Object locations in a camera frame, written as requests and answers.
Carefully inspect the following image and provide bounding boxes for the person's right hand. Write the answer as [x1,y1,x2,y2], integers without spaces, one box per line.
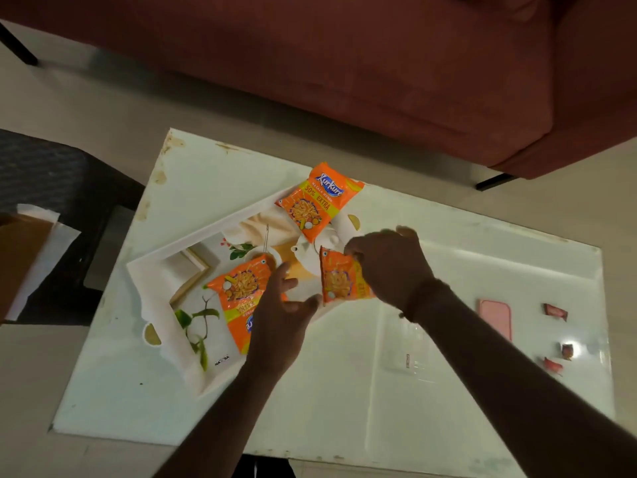
[344,226,435,319]

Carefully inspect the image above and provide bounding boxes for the person's left hand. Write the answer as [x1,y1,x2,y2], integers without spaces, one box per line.
[246,261,322,379]

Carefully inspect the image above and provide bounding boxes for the white floral tray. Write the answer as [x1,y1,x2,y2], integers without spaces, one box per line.
[125,183,379,399]

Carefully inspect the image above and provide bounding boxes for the white paper napkins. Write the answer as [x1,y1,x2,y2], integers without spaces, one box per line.
[3,203,82,322]

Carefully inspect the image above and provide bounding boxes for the brown wooden napkin holder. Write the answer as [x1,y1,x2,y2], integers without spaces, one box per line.
[0,212,54,322]

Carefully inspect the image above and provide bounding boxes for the person's left forearm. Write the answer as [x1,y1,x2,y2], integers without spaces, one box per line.
[154,362,285,478]

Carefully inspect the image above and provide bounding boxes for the person's right forearm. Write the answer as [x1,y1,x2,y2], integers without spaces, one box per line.
[413,283,637,478]

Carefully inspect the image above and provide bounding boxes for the red thread wristband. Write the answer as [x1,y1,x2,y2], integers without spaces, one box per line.
[400,278,451,324]

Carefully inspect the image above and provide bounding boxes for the clear plastic box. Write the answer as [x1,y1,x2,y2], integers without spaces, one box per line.
[380,313,441,382]

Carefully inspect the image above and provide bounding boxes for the pink rectangular case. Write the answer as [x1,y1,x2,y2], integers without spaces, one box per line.
[476,299,514,343]

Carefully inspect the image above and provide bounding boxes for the black trousers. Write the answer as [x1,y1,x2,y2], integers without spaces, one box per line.
[231,455,297,478]

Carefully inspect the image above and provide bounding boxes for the red fabric sofa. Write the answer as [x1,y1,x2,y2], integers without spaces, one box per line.
[0,0,637,193]

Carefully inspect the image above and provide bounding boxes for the black textured stool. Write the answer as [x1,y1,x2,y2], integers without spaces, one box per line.
[0,127,146,327]

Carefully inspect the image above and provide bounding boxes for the large red sofa cushion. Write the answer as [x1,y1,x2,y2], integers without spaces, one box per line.
[450,0,543,23]

